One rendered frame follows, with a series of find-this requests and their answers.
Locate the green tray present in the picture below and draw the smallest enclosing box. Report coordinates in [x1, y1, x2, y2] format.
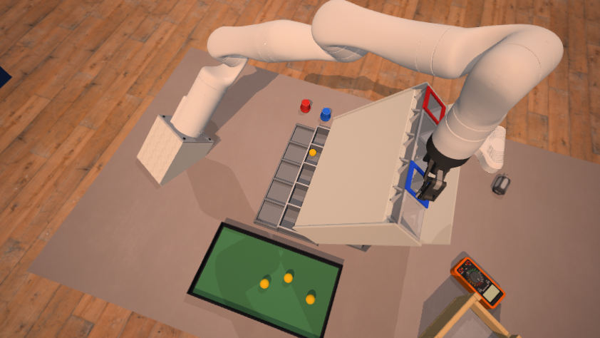
[189, 222, 343, 338]

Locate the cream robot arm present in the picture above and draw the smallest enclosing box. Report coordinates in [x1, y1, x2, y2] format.
[170, 0, 564, 173]

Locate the wooden crate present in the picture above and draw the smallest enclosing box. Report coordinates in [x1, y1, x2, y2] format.
[421, 293, 521, 338]

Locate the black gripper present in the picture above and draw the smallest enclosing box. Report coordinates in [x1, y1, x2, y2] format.
[415, 134, 469, 202]

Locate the red plug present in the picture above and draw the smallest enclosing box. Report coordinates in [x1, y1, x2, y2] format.
[300, 99, 311, 113]

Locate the red funnel rim band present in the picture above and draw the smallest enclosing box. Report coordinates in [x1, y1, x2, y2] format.
[423, 86, 446, 125]

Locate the orange digital multimeter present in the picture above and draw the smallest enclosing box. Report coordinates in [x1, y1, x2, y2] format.
[450, 257, 505, 309]

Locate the blue funnel band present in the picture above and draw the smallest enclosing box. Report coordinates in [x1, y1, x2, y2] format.
[405, 160, 429, 208]

